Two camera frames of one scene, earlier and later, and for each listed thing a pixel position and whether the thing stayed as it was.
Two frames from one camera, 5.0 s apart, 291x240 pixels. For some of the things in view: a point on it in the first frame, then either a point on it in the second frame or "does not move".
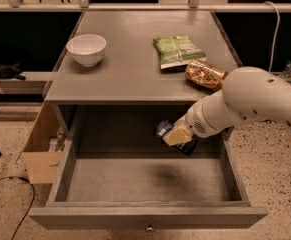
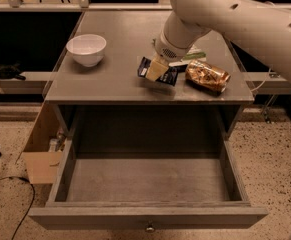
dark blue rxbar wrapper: [186, 148] to [169, 76]
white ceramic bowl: [88, 49] does not move
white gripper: [195, 121] to [165, 51]
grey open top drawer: [148, 192] does not move
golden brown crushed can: [205, 76] does not move
